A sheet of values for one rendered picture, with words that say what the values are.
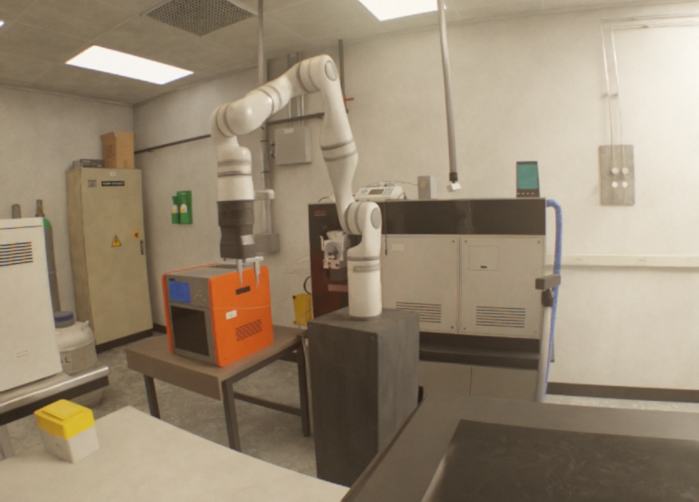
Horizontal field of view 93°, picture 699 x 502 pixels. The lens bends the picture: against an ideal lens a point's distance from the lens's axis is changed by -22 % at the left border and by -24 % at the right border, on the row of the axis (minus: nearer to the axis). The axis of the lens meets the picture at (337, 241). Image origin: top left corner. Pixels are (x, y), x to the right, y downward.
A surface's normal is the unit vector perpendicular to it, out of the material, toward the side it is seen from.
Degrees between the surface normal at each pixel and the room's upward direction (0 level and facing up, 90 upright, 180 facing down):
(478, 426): 0
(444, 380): 90
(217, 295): 90
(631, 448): 0
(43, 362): 90
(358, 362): 90
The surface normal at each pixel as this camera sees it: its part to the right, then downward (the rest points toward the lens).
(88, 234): 0.88, 0.01
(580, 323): -0.47, 0.09
